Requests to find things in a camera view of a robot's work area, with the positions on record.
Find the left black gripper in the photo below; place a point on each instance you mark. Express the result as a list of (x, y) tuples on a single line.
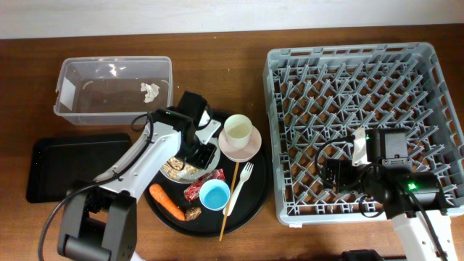
[(204, 161)]

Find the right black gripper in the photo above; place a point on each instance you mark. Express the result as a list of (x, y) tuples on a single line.
[(343, 167)]

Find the red snack wrapper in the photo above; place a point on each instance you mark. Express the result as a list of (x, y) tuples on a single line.
[(192, 192)]

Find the blue plastic cup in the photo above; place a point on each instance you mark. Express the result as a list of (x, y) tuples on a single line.
[(214, 194)]

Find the cream plastic cup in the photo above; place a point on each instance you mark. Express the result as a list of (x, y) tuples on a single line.
[(238, 129)]

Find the white tissue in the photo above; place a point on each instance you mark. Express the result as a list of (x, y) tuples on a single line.
[(151, 91)]

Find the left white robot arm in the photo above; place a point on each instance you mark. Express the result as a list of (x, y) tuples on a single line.
[(99, 221)]

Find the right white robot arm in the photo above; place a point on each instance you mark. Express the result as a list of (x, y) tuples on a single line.
[(381, 169)]

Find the grey dishwasher rack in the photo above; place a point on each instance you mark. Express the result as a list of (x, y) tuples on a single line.
[(316, 95)]

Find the grey plate with food scraps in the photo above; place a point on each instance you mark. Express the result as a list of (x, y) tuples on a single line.
[(185, 172)]

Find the pink saucer plate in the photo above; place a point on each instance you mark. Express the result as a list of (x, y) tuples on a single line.
[(244, 154)]

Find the wooden chopstick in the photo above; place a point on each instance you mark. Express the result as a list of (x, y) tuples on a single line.
[(225, 216)]

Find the orange carrot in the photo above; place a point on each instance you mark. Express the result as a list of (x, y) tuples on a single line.
[(160, 196)]

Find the white plastic fork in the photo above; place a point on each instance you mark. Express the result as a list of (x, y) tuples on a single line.
[(243, 178)]

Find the brown food chunk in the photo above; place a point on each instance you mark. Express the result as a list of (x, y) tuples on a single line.
[(193, 213)]

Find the round black serving tray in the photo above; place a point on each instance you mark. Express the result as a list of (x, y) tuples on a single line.
[(252, 197)]

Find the clear plastic bin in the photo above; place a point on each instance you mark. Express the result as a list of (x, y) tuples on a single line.
[(107, 90)]

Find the black rectangular tray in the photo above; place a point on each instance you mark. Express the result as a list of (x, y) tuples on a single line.
[(59, 162)]

